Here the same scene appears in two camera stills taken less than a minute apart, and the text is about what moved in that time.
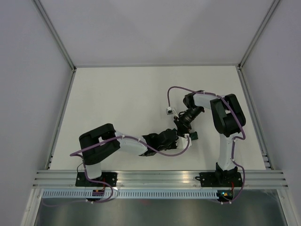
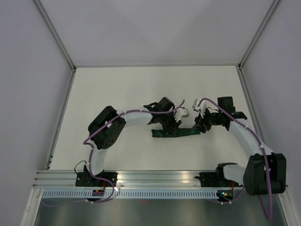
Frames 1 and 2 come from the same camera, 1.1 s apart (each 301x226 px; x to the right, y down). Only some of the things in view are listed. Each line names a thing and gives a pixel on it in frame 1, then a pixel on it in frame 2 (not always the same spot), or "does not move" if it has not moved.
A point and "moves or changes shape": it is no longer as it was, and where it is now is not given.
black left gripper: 174,146 to 174,125
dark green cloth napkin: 194,135 moves or changes shape
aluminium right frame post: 257,34 does not move
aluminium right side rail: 266,158 does not move
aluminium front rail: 265,179 does not move
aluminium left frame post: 55,34 does not move
